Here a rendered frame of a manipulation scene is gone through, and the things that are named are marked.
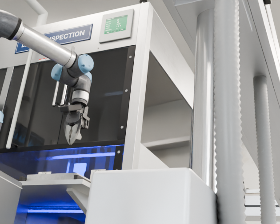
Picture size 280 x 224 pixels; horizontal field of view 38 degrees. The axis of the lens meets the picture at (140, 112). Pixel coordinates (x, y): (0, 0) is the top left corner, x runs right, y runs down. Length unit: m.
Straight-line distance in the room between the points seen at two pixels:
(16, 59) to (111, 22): 0.73
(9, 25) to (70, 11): 2.75
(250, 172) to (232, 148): 4.63
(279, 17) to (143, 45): 2.16
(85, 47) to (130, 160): 0.86
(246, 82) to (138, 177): 0.51
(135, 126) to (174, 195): 1.86
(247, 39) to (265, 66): 0.09
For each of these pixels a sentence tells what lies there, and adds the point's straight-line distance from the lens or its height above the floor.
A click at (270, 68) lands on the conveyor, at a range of 0.74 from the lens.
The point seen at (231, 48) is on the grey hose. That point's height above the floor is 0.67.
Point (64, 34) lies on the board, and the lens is 2.75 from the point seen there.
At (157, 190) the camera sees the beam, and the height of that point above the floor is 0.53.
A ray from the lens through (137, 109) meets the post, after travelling 2.17.
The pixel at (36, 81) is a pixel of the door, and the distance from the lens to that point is 2.69.
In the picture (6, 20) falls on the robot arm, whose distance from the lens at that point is 1.64.
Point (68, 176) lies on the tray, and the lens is 1.75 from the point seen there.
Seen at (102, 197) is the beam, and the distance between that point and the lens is 0.31.
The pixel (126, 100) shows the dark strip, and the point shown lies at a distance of 2.23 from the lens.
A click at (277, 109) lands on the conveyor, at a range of 0.88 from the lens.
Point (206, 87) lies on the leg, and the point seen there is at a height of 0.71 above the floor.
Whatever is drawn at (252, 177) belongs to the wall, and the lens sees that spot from 4.96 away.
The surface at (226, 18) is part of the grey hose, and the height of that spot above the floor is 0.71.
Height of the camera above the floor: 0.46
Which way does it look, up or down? 25 degrees up
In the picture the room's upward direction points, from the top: 6 degrees clockwise
